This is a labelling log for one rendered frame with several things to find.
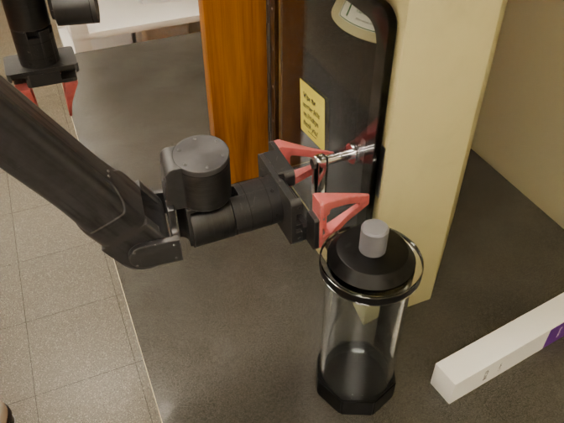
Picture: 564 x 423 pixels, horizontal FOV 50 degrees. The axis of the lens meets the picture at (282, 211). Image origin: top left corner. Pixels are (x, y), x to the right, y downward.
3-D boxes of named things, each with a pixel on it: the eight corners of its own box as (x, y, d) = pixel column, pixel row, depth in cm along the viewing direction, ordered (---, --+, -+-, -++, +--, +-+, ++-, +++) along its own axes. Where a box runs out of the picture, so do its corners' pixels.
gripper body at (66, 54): (80, 74, 91) (70, 28, 86) (9, 87, 88) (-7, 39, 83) (74, 56, 95) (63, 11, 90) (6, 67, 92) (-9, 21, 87)
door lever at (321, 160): (352, 212, 75) (343, 200, 77) (359, 150, 69) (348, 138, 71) (314, 223, 74) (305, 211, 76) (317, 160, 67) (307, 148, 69)
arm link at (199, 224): (174, 224, 70) (188, 260, 67) (167, 182, 65) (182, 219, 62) (230, 208, 72) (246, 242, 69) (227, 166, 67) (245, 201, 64)
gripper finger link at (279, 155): (326, 124, 75) (256, 143, 72) (353, 155, 70) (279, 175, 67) (326, 168, 79) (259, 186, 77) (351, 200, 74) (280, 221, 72)
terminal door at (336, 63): (276, 171, 103) (274, -79, 77) (361, 296, 82) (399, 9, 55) (272, 172, 103) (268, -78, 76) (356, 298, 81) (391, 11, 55)
